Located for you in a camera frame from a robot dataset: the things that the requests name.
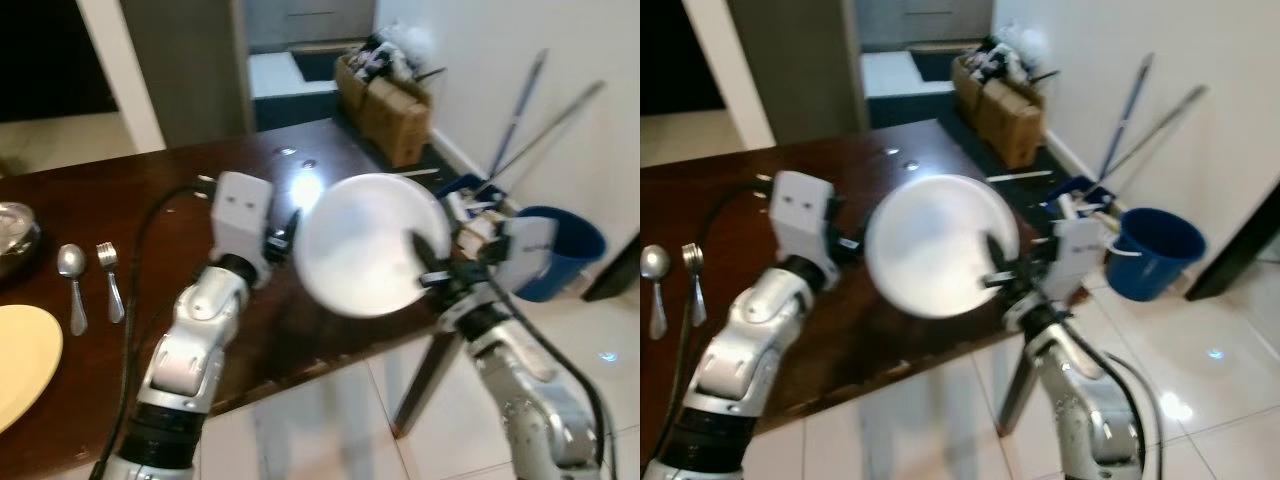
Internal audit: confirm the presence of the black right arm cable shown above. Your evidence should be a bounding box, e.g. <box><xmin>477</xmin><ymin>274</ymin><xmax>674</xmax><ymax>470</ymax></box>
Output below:
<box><xmin>482</xmin><ymin>268</ymin><xmax>618</xmax><ymax>480</ymax></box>
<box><xmin>1058</xmin><ymin>305</ymin><xmax>1169</xmax><ymax>476</ymax></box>

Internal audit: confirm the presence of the white round plate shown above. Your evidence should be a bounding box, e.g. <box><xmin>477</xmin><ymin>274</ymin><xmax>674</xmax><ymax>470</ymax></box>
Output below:
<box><xmin>863</xmin><ymin>175</ymin><xmax>1022</xmax><ymax>320</ymax></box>
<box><xmin>292</xmin><ymin>173</ymin><xmax>454</xmax><ymax>320</ymax></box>

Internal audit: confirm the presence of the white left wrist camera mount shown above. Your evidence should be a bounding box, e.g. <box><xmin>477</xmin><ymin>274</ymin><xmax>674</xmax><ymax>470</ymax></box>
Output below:
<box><xmin>771</xmin><ymin>169</ymin><xmax>840</xmax><ymax>292</ymax></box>
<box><xmin>213</xmin><ymin>171</ymin><xmax>274</xmax><ymax>287</ymax></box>

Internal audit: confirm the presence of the white plastic bag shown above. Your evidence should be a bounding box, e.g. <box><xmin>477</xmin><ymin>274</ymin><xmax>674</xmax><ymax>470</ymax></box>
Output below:
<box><xmin>998</xmin><ymin>22</ymin><xmax>1049</xmax><ymax>58</ymax></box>
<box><xmin>377</xmin><ymin>21</ymin><xmax>434</xmax><ymax>57</ymax></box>

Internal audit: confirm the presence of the shiny metal bowl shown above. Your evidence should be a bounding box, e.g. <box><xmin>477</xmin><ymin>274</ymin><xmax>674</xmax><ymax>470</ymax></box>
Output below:
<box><xmin>0</xmin><ymin>201</ymin><xmax>44</xmax><ymax>282</ymax></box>

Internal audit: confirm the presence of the dark table leg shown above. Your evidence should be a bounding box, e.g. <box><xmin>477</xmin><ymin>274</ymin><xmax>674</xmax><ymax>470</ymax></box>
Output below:
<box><xmin>996</xmin><ymin>343</ymin><xmax>1043</xmax><ymax>438</ymax></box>
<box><xmin>392</xmin><ymin>333</ymin><xmax>464</xmax><ymax>438</ymax></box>

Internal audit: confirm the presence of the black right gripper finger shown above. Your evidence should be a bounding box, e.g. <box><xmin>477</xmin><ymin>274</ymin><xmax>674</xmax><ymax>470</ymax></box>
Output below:
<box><xmin>404</xmin><ymin>229</ymin><xmax>453</xmax><ymax>287</ymax></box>
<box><xmin>984</xmin><ymin>234</ymin><xmax>1021</xmax><ymax>291</ymax></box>

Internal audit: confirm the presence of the grey broom handle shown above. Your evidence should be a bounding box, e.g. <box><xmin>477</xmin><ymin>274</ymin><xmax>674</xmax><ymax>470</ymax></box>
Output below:
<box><xmin>488</xmin><ymin>81</ymin><xmax>607</xmax><ymax>183</ymax></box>
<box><xmin>1100</xmin><ymin>84</ymin><xmax>1209</xmax><ymax>183</ymax></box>

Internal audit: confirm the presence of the metal spoon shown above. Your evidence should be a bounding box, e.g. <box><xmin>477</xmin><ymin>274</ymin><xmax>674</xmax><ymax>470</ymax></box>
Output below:
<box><xmin>640</xmin><ymin>244</ymin><xmax>672</xmax><ymax>342</ymax></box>
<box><xmin>56</xmin><ymin>243</ymin><xmax>90</xmax><ymax>337</ymax></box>

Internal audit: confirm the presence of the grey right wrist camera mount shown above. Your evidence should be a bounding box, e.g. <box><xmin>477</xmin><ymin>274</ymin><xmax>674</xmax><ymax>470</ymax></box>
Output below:
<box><xmin>1056</xmin><ymin>214</ymin><xmax>1108</xmax><ymax>303</ymax></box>
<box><xmin>496</xmin><ymin>217</ymin><xmax>557</xmax><ymax>298</ymax></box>

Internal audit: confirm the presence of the blue mop handle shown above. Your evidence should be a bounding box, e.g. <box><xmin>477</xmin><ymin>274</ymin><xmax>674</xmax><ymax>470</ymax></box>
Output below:
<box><xmin>488</xmin><ymin>49</ymin><xmax>550</xmax><ymax>179</ymax></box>
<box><xmin>1096</xmin><ymin>52</ymin><xmax>1155</xmax><ymax>183</ymax></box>

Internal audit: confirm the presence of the dark wooden door panel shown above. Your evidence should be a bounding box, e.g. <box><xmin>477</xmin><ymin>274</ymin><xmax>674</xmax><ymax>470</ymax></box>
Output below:
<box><xmin>1184</xmin><ymin>176</ymin><xmax>1280</xmax><ymax>302</ymax></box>
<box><xmin>581</xmin><ymin>233</ymin><xmax>641</xmax><ymax>304</ymax></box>

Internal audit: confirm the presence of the brown cardboard box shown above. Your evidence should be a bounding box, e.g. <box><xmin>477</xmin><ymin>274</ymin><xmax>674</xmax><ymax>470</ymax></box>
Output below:
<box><xmin>951</xmin><ymin>40</ymin><xmax>1049</xmax><ymax>170</ymax></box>
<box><xmin>334</xmin><ymin>48</ymin><xmax>434</xmax><ymax>169</ymax></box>

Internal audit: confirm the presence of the grey cabinet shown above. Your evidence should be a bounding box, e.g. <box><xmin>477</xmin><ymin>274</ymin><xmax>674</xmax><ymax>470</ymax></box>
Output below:
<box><xmin>857</xmin><ymin>0</ymin><xmax>997</xmax><ymax>51</ymax></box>
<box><xmin>244</xmin><ymin>0</ymin><xmax>380</xmax><ymax>51</ymax></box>

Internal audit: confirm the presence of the metal fork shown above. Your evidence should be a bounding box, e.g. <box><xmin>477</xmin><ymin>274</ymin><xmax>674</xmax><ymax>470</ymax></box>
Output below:
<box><xmin>681</xmin><ymin>242</ymin><xmax>709</xmax><ymax>328</ymax></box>
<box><xmin>95</xmin><ymin>241</ymin><xmax>127</xmax><ymax>325</ymax></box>

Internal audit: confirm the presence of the pale yellow plate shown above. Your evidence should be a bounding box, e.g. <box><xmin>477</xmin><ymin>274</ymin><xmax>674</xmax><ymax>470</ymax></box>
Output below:
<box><xmin>0</xmin><ymin>303</ymin><xmax>65</xmax><ymax>434</ymax></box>

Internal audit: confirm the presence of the blue plastic bucket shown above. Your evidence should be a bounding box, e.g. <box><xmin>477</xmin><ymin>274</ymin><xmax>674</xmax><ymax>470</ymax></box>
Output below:
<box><xmin>509</xmin><ymin>205</ymin><xmax>609</xmax><ymax>304</ymax></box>
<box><xmin>1104</xmin><ymin>206</ymin><xmax>1209</xmax><ymax>304</ymax></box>

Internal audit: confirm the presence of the blue dustpan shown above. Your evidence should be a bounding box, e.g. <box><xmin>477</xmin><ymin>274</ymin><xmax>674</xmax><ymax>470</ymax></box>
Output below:
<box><xmin>434</xmin><ymin>172</ymin><xmax>517</xmax><ymax>217</ymax></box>
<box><xmin>1048</xmin><ymin>177</ymin><xmax>1123</xmax><ymax>217</ymax></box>

